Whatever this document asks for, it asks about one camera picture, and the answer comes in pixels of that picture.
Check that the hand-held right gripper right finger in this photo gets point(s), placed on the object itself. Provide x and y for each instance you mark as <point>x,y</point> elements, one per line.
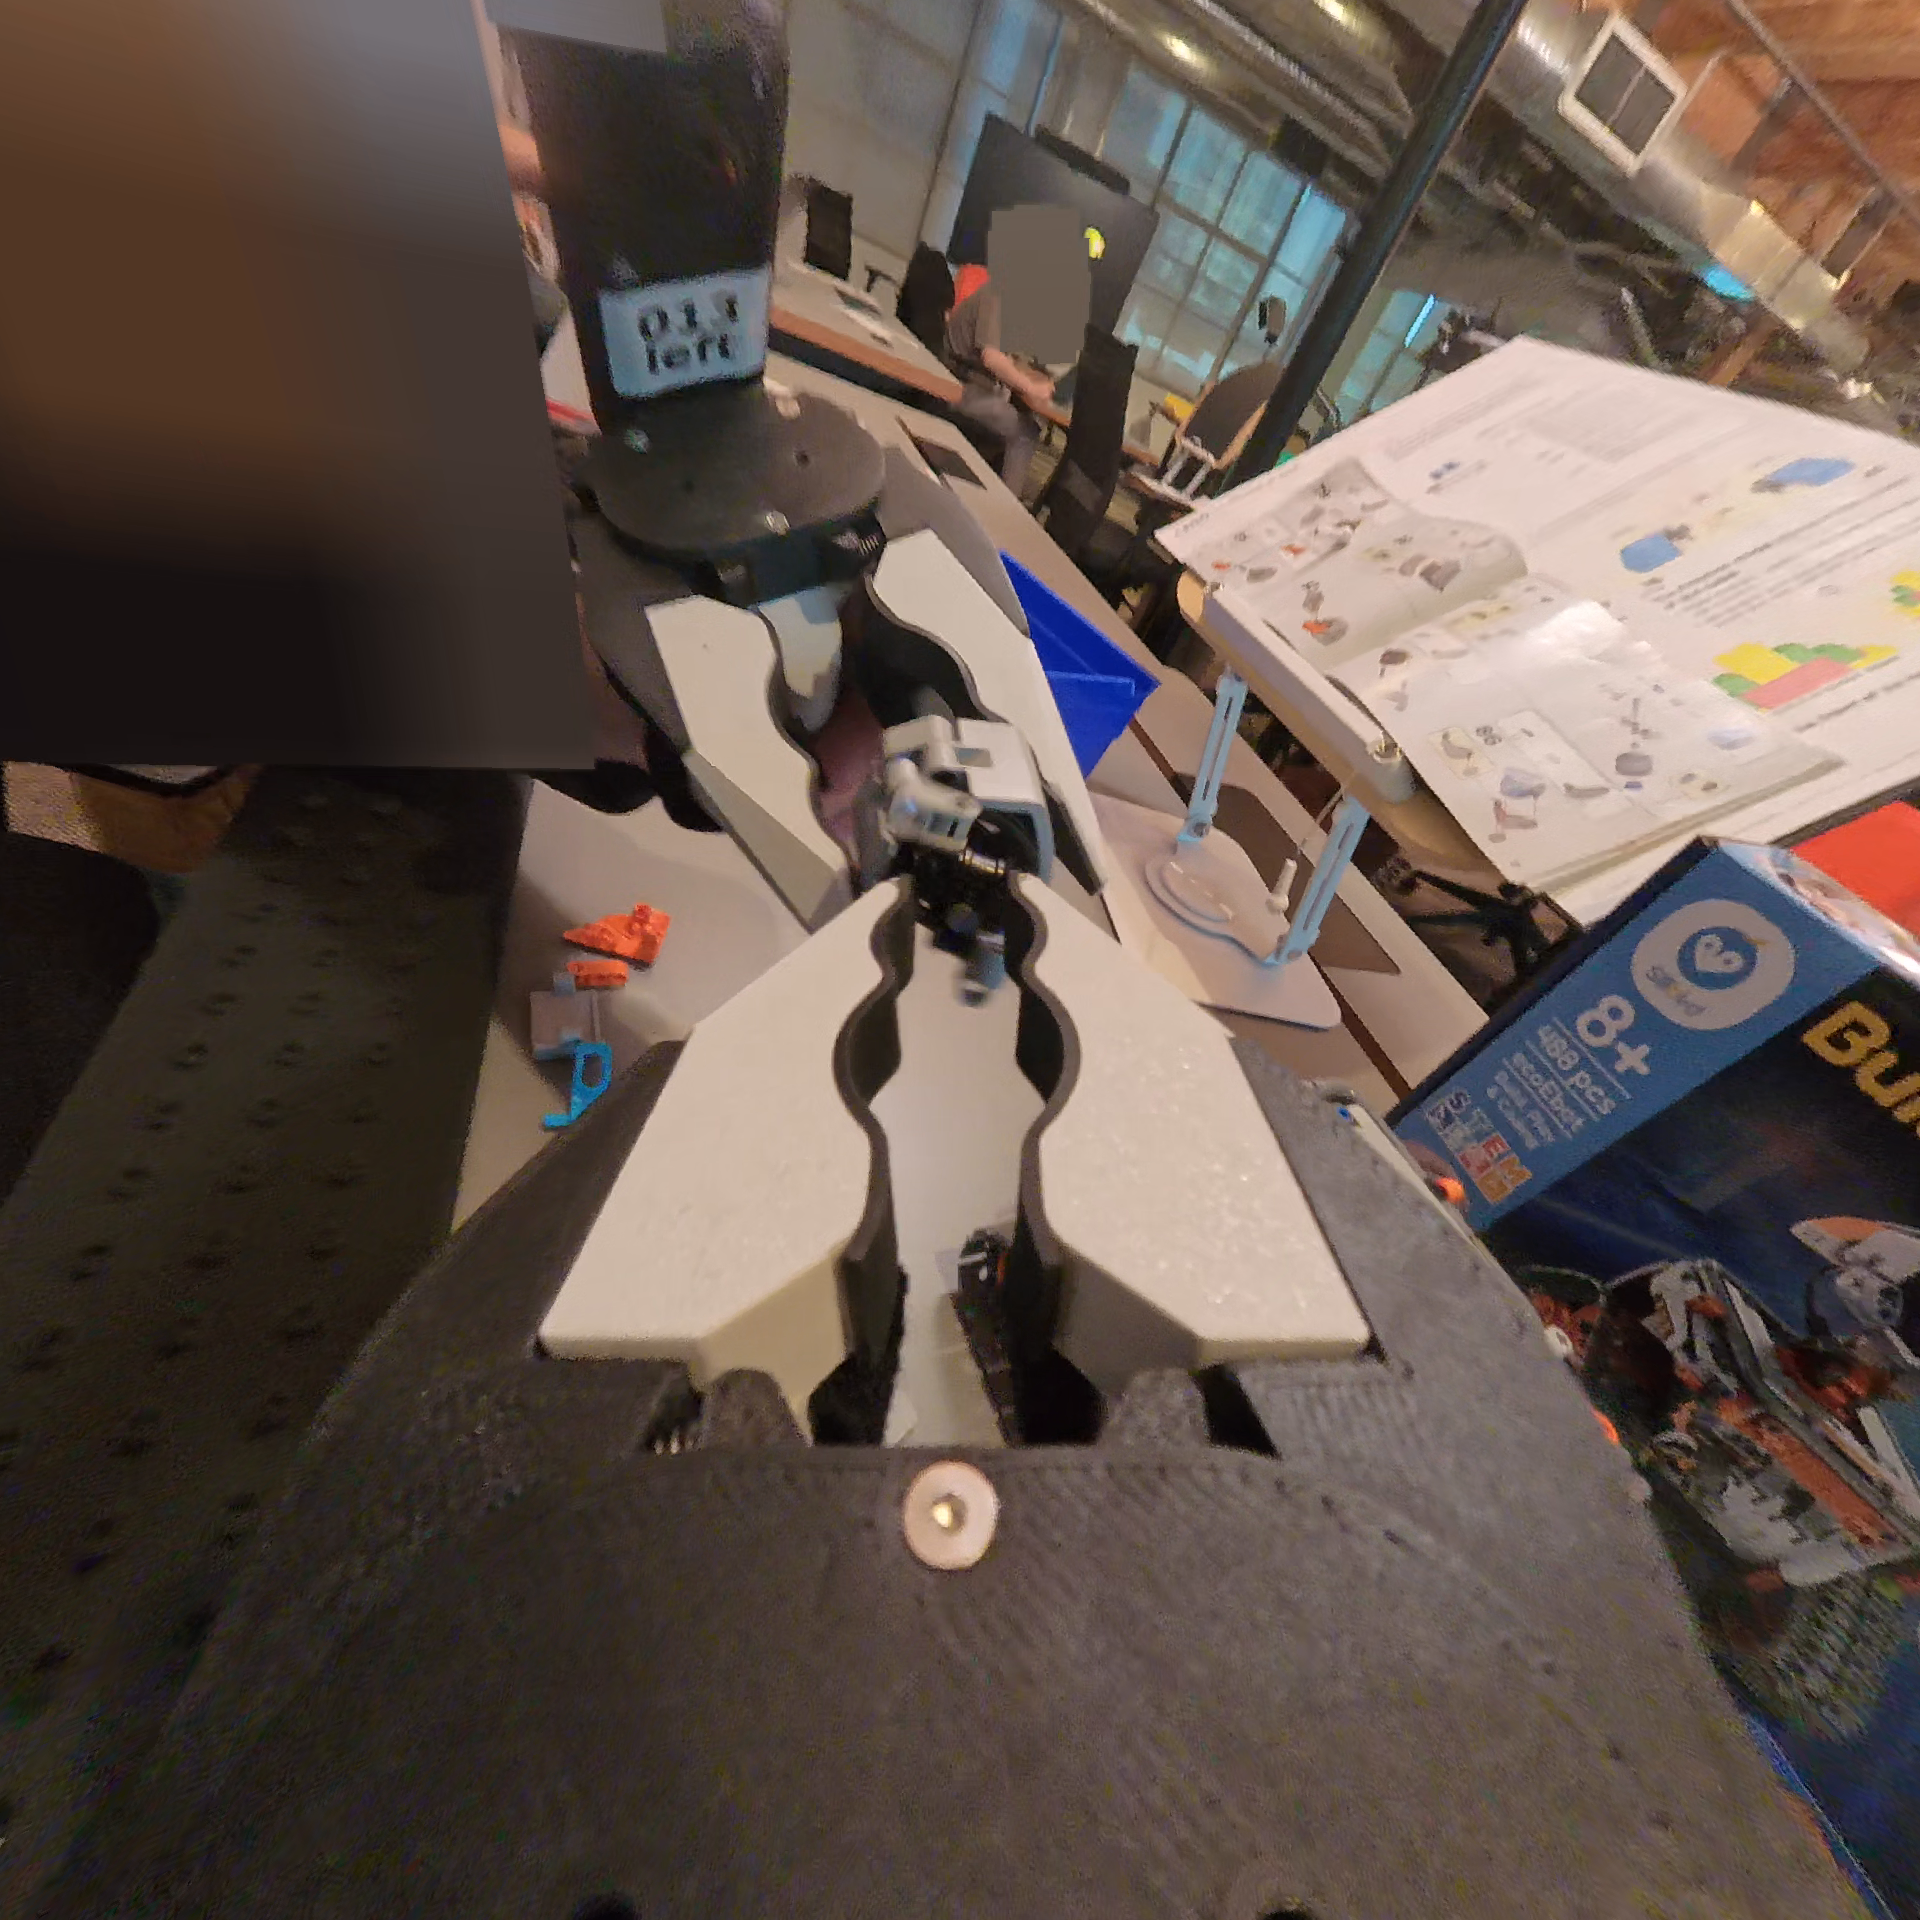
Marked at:
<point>1200,1200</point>

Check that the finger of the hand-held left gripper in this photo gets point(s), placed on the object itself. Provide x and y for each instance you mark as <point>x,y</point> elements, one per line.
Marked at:
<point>736,721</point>
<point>977,661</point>

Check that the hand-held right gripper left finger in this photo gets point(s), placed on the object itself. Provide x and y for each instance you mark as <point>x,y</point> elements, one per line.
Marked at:
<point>720,1200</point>

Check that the light grey toy block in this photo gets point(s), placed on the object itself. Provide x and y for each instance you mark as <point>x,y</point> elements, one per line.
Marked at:
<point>960,797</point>

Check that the blue toy wrench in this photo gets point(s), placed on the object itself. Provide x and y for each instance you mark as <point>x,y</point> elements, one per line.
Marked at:
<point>576,1074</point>

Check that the blue plastic bin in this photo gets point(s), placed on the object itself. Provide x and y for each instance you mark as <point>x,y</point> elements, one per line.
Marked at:
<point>1081,677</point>

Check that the flat orange toy piece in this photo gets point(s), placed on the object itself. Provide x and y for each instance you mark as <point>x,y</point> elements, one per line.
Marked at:
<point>617,936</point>

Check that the white book stand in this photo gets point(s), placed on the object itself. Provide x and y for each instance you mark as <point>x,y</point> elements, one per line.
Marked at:
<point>1231,901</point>

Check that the black monitor screen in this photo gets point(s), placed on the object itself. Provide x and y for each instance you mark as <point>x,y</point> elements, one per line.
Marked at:
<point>1140,197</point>

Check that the blue robot kit box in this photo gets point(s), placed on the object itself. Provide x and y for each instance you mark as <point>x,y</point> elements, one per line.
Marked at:
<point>1710,1200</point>

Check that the black perforated mat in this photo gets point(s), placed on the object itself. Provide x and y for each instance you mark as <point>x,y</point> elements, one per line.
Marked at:
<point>211,1200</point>

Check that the instruction booklet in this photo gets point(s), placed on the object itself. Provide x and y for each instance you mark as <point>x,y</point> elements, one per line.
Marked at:
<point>1561,570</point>

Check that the black metal pole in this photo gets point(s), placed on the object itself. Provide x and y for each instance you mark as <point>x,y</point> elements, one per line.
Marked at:
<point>1381,211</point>

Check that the silver air duct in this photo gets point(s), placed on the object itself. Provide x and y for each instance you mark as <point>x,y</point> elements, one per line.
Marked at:
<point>1680,121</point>

